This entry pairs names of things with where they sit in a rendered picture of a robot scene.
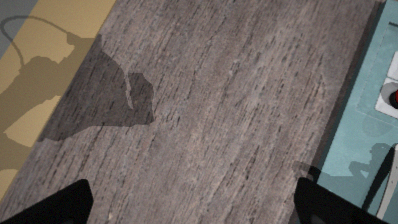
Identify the curved grey metal bar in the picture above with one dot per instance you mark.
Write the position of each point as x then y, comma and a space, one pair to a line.
390, 185

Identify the control box with red and green buttons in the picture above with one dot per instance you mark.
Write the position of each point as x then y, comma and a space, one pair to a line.
379, 98

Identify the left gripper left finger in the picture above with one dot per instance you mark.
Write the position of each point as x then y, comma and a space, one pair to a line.
70, 205

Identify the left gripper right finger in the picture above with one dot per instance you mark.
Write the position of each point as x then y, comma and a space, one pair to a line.
317, 205

